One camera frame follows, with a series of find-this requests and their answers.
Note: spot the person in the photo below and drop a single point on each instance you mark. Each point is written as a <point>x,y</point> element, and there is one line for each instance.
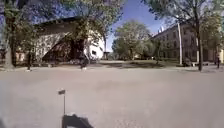
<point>83,62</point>

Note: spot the round green tree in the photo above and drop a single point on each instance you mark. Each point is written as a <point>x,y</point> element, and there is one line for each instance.
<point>131,40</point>

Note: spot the white building with dark roof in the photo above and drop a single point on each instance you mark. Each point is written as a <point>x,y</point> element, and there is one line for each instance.
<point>53,43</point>

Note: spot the thin-trunked tree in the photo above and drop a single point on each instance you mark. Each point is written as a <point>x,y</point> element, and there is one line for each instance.
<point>200,50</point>

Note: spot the grass strip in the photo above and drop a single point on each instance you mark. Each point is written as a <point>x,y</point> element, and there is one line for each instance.
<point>140,64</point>

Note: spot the pale pole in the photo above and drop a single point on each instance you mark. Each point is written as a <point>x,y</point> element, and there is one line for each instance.
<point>180,43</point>

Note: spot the grey asphalt road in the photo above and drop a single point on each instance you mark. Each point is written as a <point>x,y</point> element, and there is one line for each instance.
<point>133,96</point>

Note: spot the yellow multi-storey building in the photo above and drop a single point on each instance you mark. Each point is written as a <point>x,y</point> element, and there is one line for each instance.
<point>170,41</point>

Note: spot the large green leafy tree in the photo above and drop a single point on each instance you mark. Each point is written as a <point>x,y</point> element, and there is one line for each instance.
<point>8,50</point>

